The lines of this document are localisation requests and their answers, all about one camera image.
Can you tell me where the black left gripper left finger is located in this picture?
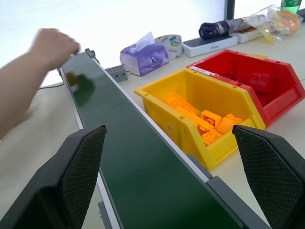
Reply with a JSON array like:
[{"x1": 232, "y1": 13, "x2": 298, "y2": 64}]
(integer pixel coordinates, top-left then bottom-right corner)
[{"x1": 0, "y1": 124, "x2": 107, "y2": 229}]

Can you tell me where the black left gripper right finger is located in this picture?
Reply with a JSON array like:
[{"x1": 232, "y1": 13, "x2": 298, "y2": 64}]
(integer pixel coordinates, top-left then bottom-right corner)
[{"x1": 232, "y1": 124, "x2": 305, "y2": 229}]

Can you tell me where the green conveyor belt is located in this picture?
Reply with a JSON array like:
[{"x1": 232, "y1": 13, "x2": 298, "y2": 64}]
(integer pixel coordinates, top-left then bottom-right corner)
[{"x1": 57, "y1": 48, "x2": 271, "y2": 229}]

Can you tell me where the person's bare hand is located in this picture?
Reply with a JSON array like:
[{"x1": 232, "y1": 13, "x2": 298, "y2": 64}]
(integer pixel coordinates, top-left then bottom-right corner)
[{"x1": 28, "y1": 28, "x2": 80, "y2": 70}]

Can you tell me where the orange rounded building brick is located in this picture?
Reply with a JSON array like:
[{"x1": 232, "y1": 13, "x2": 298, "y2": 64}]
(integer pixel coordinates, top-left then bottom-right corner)
[{"x1": 216, "y1": 114, "x2": 243, "y2": 135}]

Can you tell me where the orange small building brick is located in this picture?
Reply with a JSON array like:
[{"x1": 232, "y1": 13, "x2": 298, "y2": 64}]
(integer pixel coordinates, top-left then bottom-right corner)
[{"x1": 201, "y1": 129, "x2": 223, "y2": 146}]

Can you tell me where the orange square building brick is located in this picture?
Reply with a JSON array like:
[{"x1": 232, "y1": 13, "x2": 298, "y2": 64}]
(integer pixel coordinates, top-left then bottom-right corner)
[{"x1": 200, "y1": 110, "x2": 223, "y2": 127}]

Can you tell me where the red square building brick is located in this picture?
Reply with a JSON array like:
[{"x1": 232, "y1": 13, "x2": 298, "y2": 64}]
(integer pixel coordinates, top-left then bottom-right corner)
[{"x1": 248, "y1": 72, "x2": 276, "y2": 93}]

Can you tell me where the red plastic bin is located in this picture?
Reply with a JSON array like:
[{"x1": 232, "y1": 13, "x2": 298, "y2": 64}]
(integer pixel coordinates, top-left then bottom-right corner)
[{"x1": 186, "y1": 49, "x2": 305, "y2": 128}]

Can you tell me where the orange long building brick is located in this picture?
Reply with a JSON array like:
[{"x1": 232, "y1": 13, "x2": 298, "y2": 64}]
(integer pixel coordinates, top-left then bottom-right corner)
[{"x1": 175, "y1": 106, "x2": 215, "y2": 131}]

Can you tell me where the yellow plastic bin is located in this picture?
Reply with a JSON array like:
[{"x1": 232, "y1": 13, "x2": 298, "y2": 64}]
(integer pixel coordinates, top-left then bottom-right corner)
[{"x1": 134, "y1": 68, "x2": 266, "y2": 172}]

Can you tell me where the orange flat building brick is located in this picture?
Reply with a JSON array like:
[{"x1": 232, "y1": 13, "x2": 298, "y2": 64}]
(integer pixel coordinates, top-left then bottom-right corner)
[{"x1": 163, "y1": 92, "x2": 200, "y2": 115}]

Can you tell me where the grey perforated metal block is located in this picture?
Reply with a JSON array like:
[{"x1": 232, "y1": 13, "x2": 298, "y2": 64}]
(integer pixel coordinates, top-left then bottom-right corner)
[{"x1": 104, "y1": 64, "x2": 128, "y2": 83}]

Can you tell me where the white tray with brown contents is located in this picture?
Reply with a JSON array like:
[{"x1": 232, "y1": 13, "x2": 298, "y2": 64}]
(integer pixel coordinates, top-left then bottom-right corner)
[{"x1": 231, "y1": 25, "x2": 265, "y2": 44}]

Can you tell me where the white iPhone box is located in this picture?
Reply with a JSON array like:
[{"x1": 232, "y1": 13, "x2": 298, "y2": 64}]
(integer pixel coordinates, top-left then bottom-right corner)
[{"x1": 182, "y1": 34, "x2": 239, "y2": 58}]

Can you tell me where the purple tissue pack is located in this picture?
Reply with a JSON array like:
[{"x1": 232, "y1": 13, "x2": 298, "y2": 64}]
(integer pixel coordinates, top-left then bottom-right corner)
[{"x1": 119, "y1": 31, "x2": 170, "y2": 77}]

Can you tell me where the clear plastic bag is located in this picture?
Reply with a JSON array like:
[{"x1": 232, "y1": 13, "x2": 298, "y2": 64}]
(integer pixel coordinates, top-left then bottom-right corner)
[{"x1": 244, "y1": 3, "x2": 302, "y2": 43}]

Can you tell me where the orange round object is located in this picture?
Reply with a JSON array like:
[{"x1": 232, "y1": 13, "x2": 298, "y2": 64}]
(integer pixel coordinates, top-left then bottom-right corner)
[{"x1": 276, "y1": 9, "x2": 301, "y2": 35}]

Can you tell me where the dark purple folded umbrella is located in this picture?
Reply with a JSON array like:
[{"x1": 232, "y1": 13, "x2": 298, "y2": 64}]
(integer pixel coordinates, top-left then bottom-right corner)
[{"x1": 198, "y1": 18, "x2": 249, "y2": 39}]

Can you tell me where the roll of printed tape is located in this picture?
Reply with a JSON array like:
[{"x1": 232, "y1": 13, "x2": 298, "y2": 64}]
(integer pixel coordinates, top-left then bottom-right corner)
[{"x1": 153, "y1": 34, "x2": 183, "y2": 59}]

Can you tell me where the green plastic bottle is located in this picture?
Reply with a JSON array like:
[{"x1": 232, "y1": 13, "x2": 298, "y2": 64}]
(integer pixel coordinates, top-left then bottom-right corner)
[{"x1": 280, "y1": 0, "x2": 302, "y2": 13}]

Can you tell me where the thin cable on table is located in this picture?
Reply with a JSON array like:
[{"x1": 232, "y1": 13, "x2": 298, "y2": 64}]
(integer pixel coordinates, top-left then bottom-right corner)
[{"x1": 38, "y1": 81, "x2": 65, "y2": 90}]

